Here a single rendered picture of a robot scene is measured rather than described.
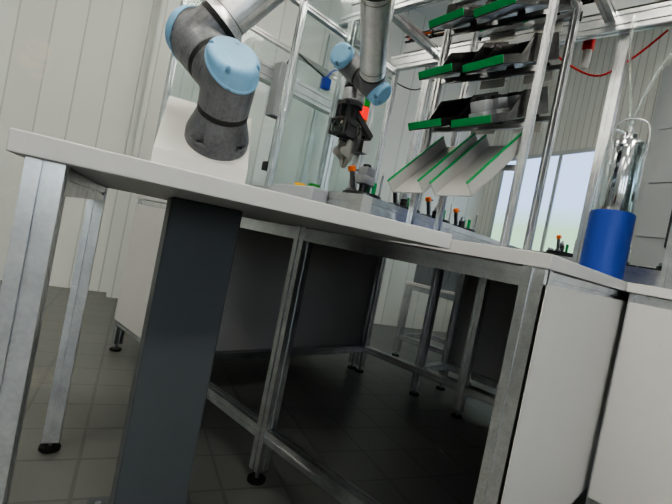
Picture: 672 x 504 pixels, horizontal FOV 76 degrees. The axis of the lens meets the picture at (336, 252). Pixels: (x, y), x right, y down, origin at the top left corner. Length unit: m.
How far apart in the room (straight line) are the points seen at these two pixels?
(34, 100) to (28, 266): 3.63
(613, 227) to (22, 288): 1.81
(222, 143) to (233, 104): 0.10
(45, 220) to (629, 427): 1.58
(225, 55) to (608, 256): 1.52
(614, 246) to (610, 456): 0.74
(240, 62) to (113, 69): 3.35
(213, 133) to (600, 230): 1.47
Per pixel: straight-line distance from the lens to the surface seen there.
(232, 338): 2.24
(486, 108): 1.29
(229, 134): 1.05
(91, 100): 4.25
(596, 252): 1.93
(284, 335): 1.39
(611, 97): 2.47
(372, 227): 0.76
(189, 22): 1.11
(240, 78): 0.98
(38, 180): 0.69
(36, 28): 4.42
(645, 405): 1.65
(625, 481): 1.71
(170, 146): 1.08
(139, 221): 2.48
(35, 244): 0.69
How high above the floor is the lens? 0.80
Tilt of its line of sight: 1 degrees down
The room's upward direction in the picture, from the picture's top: 11 degrees clockwise
